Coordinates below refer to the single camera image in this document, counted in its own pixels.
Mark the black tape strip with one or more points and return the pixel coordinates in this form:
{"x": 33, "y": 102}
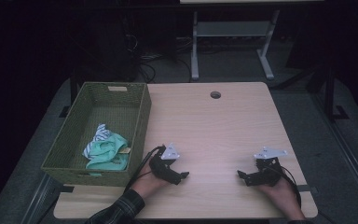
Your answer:
{"x": 67, "y": 188}

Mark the green woven basket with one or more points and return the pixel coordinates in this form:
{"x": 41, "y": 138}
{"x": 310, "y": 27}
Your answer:
{"x": 105, "y": 115}

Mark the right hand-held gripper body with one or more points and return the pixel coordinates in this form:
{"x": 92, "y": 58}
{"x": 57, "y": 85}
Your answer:
{"x": 268, "y": 172}

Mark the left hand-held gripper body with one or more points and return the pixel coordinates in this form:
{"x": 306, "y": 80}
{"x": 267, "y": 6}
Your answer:
{"x": 158, "y": 166}

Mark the metal floor rail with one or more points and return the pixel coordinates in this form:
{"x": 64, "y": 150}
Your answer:
{"x": 38, "y": 199}
{"x": 351, "y": 165}

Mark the grey tape strip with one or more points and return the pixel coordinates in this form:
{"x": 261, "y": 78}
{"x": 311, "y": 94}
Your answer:
{"x": 307, "y": 188}

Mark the mint green striped garment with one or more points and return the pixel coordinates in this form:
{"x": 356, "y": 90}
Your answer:
{"x": 105, "y": 152}

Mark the person's right hand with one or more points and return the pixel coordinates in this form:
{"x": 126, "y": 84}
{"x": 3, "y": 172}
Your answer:
{"x": 281, "y": 193}

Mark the person's left hand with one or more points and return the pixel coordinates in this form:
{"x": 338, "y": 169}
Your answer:
{"x": 146, "y": 183}

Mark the grey metal table frame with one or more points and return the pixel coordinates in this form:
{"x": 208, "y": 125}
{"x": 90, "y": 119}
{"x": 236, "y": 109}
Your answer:
{"x": 230, "y": 29}

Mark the black metal stand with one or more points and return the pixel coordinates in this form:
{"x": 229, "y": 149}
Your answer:
{"x": 73, "y": 90}
{"x": 330, "y": 93}

